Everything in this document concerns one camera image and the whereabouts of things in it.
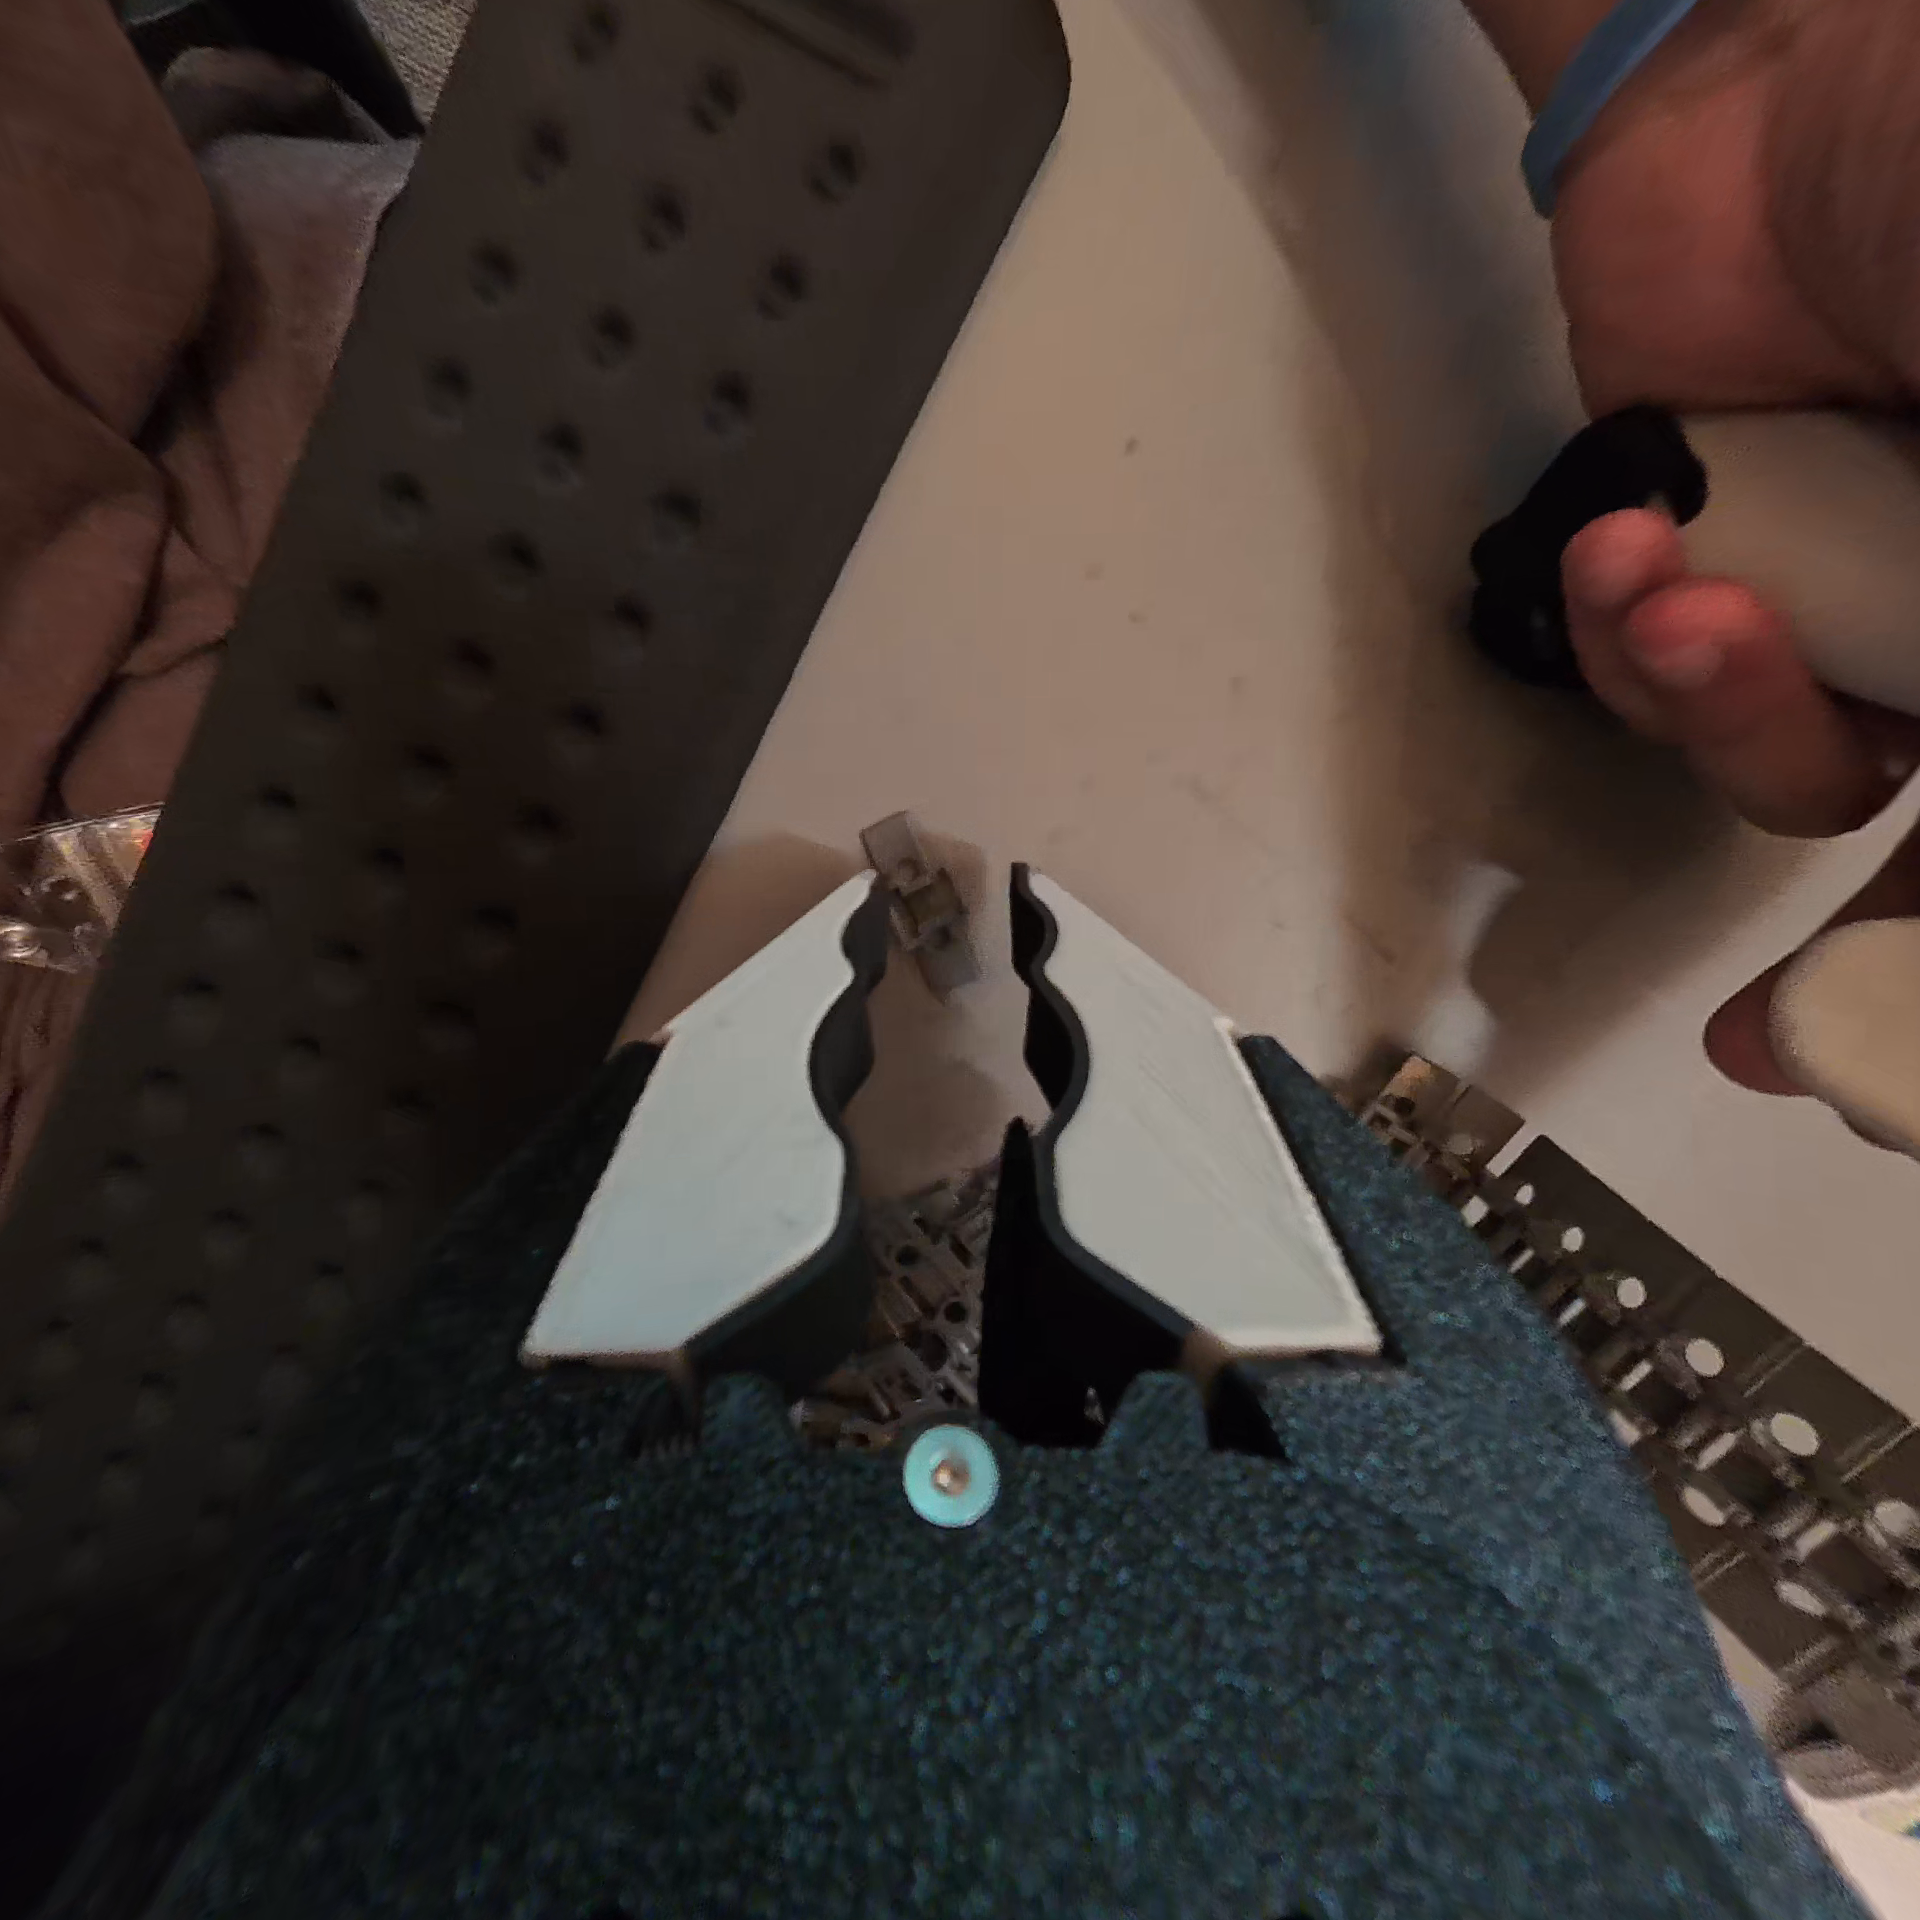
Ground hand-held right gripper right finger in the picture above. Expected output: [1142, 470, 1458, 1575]
[1008, 862, 1383, 1364]

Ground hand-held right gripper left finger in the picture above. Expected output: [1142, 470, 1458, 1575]
[519, 866, 889, 1375]

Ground single grey track link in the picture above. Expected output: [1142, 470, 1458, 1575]
[860, 810, 987, 1010]

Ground grey toy track chain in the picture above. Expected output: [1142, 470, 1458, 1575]
[1351, 1047, 1920, 1790]

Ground person's left forearm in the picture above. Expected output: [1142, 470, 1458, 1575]
[1463, 0, 1644, 128]

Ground grey desk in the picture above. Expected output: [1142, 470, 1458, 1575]
[615, 0, 1920, 1801]

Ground person's left hand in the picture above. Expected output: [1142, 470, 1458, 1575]
[1553, 0, 1920, 840]

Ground blue wristband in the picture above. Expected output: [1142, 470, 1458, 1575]
[1520, 0, 1707, 223]

